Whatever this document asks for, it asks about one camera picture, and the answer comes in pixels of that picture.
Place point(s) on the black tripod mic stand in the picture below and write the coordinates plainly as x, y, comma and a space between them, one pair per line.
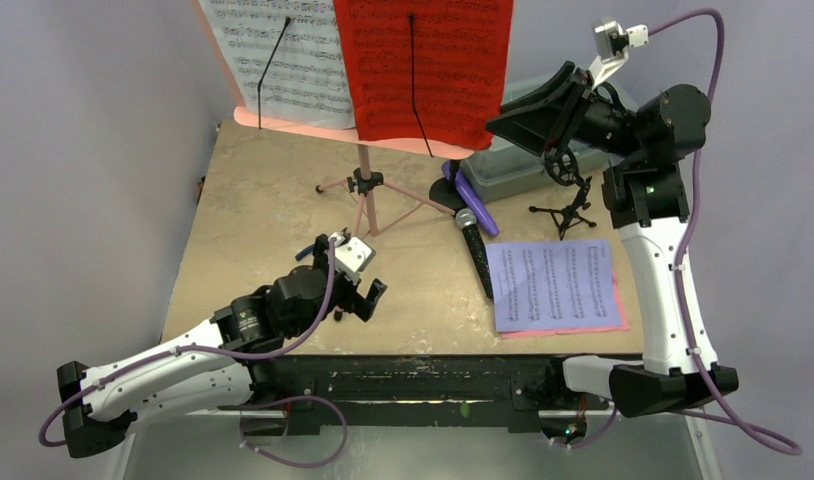
569, 192

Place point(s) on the left white sheet music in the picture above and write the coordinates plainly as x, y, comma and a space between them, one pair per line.
285, 58

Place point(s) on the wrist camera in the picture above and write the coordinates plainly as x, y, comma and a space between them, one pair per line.
352, 256
613, 44

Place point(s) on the blue-handled pliers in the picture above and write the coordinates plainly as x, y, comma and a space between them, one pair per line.
312, 251

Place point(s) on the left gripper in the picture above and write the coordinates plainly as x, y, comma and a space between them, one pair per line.
356, 302

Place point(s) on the blue sheet music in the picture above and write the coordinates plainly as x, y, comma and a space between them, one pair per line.
552, 285

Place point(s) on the black round-base mic stand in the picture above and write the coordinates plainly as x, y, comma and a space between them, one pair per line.
444, 190

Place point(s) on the red sheet music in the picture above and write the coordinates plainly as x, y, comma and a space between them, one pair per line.
426, 70

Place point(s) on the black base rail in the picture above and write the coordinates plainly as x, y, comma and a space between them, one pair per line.
516, 392

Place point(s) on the silver condenser microphone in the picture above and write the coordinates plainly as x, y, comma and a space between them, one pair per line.
466, 221

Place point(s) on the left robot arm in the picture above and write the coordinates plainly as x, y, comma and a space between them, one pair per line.
208, 366

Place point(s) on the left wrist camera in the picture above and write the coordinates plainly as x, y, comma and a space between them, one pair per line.
352, 256

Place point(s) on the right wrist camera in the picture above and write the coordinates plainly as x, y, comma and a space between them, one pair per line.
613, 44

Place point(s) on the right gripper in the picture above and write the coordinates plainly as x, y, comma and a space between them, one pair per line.
572, 105

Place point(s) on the purple microphone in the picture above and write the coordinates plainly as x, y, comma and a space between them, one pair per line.
476, 205

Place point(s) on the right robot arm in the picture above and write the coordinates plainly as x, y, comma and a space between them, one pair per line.
648, 205

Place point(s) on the pink sheet music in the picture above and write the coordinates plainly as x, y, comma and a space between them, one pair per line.
623, 326

